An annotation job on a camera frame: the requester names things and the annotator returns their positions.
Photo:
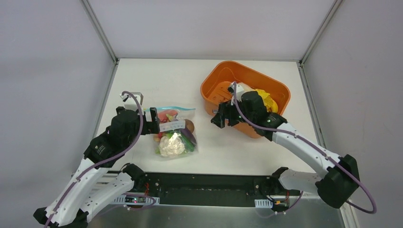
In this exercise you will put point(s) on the yellow banana toy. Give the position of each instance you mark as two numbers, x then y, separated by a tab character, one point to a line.
273	106

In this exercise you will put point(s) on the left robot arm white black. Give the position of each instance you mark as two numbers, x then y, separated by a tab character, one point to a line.
77	205

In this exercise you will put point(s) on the clear zip top bag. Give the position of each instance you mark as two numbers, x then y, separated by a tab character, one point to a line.
175	127

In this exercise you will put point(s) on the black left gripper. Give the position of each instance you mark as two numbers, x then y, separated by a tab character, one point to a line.
151	122

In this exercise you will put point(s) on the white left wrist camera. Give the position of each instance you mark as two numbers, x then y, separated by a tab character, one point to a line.
132	102

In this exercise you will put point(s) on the dark purple eggplant toy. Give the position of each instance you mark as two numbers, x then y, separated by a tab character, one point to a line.
188	134

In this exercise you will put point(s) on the yellow napa cabbage toy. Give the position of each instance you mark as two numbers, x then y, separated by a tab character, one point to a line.
266	97

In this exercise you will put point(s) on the green cucumber toy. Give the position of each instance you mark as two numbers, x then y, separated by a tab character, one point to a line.
189	146

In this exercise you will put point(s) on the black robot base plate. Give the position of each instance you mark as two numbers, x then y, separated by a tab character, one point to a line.
209	189

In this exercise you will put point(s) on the white mushroom toy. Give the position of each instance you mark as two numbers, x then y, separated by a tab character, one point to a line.
189	125

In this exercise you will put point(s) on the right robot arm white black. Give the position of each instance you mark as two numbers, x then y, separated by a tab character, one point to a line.
335	178

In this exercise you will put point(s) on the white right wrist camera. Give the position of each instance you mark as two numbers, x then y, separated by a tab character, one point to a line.
236	90

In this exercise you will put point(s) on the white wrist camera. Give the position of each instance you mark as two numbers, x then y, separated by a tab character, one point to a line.
236	90
132	102

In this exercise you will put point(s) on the white cauliflower toy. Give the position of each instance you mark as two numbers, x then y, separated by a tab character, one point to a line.
171	145

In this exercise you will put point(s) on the orange plastic basket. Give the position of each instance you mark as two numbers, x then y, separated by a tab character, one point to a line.
214	91

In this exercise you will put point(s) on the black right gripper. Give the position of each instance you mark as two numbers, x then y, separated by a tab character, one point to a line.
225	112

